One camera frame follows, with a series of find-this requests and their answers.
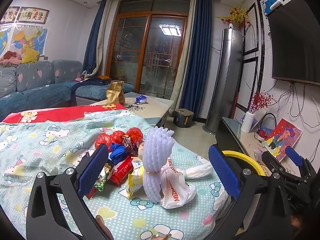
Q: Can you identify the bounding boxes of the yellow red artificial flowers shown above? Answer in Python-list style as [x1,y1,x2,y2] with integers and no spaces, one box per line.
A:
[216,4,251,29]

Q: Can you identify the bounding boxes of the blue curtain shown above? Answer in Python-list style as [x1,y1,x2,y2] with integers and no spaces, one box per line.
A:
[179,0,213,117]
[82,0,108,76]

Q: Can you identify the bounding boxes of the blue grey sofa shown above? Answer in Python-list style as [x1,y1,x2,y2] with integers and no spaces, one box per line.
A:
[0,59,135,122]

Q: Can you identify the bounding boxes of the pile of pink clothes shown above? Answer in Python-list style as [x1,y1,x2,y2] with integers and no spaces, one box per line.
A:
[0,51,23,68]

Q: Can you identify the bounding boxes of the wooden framed glass door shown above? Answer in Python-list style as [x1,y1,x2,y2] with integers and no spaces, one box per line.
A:
[106,0,191,98]

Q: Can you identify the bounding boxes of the black handled basket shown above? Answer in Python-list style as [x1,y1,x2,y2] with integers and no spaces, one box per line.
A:
[254,112,276,140]

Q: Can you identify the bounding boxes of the black wall frame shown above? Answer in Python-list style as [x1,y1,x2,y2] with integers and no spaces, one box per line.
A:
[243,2,258,56]
[236,56,260,111]

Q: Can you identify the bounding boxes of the yellow white snack packet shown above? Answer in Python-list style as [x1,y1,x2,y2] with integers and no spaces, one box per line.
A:
[127,157,146,200]

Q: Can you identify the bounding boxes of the yellow cushion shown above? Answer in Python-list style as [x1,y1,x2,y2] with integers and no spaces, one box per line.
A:
[21,47,41,64]

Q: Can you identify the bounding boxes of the television cabinet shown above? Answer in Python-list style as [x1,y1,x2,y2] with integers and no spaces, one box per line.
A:
[215,116,295,178]

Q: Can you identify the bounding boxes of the framed embroidery picture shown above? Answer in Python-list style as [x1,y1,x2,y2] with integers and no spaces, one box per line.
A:
[19,6,50,26]
[0,6,20,26]

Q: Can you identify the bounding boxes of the world map poster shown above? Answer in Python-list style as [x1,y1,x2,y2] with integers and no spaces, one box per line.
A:
[0,27,13,56]

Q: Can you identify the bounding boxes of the banded foam net bundle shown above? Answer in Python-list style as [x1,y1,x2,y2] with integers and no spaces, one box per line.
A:
[142,127,175,205]

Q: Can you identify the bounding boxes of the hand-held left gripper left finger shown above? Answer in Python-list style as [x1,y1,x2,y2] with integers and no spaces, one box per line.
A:
[26,144,112,240]

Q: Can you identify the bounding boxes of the yellow rimmed black bin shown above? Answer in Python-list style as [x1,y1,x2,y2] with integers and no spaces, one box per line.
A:
[221,150,266,178]

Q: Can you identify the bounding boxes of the silver tower air conditioner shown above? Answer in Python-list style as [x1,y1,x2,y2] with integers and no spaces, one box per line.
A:
[202,27,244,136]

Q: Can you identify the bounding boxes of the person's right hand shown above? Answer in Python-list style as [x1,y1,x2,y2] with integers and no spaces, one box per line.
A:
[291,215,304,230]

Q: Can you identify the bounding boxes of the green snack packet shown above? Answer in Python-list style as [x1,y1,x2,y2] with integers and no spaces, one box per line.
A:
[86,163,113,199]

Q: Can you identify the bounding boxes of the white ribbed vase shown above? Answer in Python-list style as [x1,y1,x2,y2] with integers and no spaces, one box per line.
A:
[240,111,256,134]

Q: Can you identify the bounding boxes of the marble top coffee table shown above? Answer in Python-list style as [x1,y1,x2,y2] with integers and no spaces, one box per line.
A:
[89,92,175,128]

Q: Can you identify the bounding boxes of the dark clothing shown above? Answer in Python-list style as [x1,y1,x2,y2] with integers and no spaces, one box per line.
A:
[79,76,112,86]

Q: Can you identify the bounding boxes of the white plastic bag orange print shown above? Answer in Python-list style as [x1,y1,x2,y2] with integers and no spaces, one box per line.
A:
[160,158,198,209]

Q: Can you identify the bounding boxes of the cartoon printed blanket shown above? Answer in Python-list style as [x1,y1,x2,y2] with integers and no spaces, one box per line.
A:
[0,110,233,240]

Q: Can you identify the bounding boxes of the blue storage stool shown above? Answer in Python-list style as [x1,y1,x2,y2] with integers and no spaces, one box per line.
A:
[173,108,195,128]

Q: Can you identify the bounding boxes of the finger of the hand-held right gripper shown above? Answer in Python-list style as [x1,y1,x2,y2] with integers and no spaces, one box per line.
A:
[285,146,315,183]
[261,151,304,183]

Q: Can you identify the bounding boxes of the purple snack packet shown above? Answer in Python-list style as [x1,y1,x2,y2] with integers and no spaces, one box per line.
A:
[122,134,143,155]

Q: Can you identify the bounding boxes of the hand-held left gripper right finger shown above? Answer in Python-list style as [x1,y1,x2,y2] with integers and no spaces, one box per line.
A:
[209,144,295,240]

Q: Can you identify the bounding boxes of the wall mounted television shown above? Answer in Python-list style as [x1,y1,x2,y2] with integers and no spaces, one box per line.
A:
[266,0,320,86]

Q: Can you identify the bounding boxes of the beige curtain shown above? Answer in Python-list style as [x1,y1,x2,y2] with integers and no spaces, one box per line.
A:
[170,0,198,100]
[86,0,112,77]

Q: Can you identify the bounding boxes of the gold paper bag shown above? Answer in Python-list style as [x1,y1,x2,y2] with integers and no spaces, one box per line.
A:
[106,80,125,105]

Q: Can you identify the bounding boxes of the red plastic bag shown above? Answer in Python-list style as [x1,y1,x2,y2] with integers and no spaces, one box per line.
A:
[94,127,143,152]

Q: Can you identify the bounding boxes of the red snack packet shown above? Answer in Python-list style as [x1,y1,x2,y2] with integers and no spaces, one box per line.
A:
[109,156,133,186]

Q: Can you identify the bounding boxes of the colourful country map poster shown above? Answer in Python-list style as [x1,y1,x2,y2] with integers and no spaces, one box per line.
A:
[10,27,48,56]

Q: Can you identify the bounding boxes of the colourful portrait painting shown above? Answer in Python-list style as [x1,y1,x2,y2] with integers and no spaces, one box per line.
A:
[264,118,303,162]

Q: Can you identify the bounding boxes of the red blanket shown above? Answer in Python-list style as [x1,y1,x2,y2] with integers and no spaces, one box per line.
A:
[1,104,128,125]

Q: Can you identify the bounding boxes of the black cable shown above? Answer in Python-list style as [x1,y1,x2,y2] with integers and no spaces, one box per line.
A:
[277,82,308,117]

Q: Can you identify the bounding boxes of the white foam net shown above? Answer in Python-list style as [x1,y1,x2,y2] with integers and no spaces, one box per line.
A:
[184,162,213,180]

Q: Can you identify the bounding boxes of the red berry branches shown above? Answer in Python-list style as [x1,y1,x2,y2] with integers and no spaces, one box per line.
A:
[248,92,274,115]

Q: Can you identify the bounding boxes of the blue plastic bag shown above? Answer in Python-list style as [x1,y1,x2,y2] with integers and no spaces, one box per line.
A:
[108,142,133,161]

